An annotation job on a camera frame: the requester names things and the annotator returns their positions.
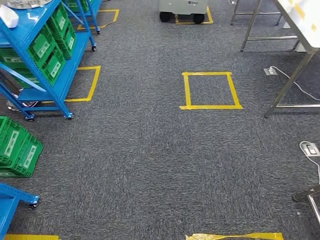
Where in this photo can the blue metal shelf rack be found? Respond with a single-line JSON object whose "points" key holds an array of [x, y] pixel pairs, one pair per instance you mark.
{"points": [[65, 79], [96, 10], [10, 205]]}

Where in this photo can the white plastic shell part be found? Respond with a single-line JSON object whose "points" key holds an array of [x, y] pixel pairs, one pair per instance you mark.
{"points": [[8, 16]]}

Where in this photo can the yellow floor tape square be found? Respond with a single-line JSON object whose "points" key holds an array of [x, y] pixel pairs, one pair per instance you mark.
{"points": [[209, 16], [225, 236], [187, 89], [29, 237], [93, 82]]}

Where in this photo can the white wheeled cart robot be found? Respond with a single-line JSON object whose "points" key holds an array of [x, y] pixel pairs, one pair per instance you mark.
{"points": [[183, 6]]}

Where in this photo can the grey floor socket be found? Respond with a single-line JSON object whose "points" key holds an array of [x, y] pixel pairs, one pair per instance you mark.
{"points": [[269, 72], [311, 150]]}

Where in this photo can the steel leg table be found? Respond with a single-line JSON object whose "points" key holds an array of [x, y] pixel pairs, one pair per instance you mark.
{"points": [[252, 24]]}

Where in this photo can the white desk with chrome legs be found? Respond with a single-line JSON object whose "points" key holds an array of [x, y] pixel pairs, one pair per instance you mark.
{"points": [[300, 20]]}

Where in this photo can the grey wheel hubcap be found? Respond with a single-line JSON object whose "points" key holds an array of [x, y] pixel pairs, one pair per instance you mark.
{"points": [[27, 3]]}

